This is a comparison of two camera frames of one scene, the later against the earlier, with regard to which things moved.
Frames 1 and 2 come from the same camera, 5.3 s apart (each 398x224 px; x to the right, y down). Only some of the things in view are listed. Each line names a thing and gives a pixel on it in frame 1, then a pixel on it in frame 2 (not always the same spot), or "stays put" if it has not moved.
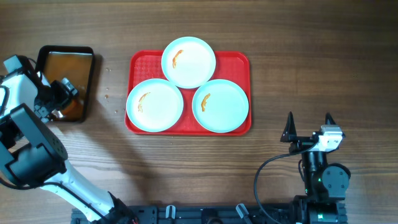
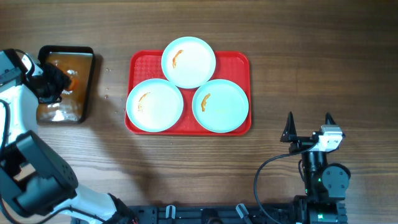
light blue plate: x=155 y=105 stays put
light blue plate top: x=188 y=62 stays put
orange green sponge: x=73 y=109 → x=74 y=84
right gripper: x=290 y=135 stays put
